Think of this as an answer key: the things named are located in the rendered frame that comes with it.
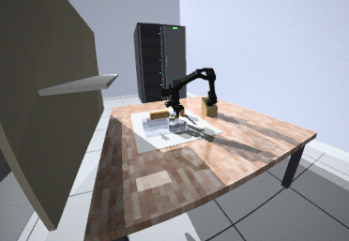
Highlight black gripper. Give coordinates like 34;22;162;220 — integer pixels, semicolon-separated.
171;96;184;116

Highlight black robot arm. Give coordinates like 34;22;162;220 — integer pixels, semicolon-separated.
161;68;218;108

